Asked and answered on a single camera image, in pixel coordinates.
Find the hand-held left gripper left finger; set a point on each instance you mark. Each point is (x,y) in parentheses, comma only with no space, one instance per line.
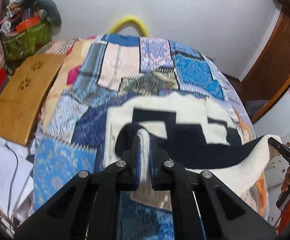
(136,165)

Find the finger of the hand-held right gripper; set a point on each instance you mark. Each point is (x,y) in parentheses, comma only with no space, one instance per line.
(278,145)

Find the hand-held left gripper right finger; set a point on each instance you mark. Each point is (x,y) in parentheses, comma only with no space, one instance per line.
(153,166)

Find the black white striped cat sweater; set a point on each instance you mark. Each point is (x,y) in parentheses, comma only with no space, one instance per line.
(192,140)

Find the blue patchwork quilt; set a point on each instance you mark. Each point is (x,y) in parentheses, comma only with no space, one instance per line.
(67,140)

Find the brown wooden door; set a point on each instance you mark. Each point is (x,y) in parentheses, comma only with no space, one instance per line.
(274,62)

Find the wooden lap table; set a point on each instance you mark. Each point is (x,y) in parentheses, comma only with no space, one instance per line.
(25,97)

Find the pile of papers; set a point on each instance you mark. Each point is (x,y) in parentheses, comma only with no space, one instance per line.
(0,175)

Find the yellow foam tube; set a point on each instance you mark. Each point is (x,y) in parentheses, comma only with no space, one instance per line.
(132,21)

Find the green fabric storage bag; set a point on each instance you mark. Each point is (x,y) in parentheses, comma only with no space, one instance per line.
(27,41)

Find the orange box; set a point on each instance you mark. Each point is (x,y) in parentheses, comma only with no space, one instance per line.
(27,24)

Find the grey plush toy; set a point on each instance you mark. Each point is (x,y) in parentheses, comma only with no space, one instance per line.
(51,8)

